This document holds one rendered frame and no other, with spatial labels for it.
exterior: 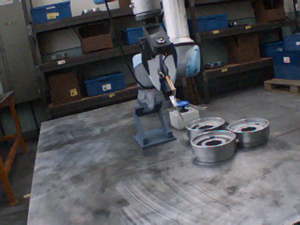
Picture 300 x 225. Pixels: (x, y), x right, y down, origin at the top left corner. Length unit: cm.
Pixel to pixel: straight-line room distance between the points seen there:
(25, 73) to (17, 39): 46
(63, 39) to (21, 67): 73
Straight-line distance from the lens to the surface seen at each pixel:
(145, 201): 62
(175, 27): 127
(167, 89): 86
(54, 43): 473
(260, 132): 78
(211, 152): 72
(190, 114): 99
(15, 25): 453
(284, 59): 495
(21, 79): 451
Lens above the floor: 109
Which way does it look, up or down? 13 degrees down
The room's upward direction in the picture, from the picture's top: 11 degrees counter-clockwise
